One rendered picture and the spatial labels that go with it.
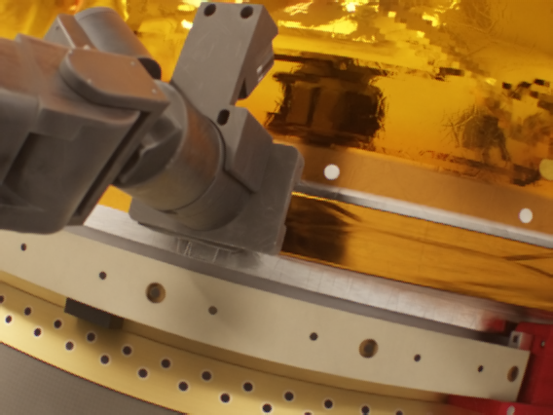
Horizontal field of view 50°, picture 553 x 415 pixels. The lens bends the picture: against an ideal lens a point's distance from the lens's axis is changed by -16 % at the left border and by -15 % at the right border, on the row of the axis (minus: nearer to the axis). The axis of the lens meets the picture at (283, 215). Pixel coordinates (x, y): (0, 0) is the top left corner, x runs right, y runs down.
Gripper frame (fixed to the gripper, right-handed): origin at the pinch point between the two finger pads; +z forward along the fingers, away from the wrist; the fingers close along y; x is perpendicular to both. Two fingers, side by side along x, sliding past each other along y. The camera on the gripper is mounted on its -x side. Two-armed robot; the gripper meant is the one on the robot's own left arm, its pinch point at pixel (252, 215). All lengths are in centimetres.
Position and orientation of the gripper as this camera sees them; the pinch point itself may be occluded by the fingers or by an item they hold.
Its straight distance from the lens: 50.2
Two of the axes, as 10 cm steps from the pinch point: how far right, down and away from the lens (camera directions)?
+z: 2.6, 2.1, 9.4
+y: -9.3, -2.0, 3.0
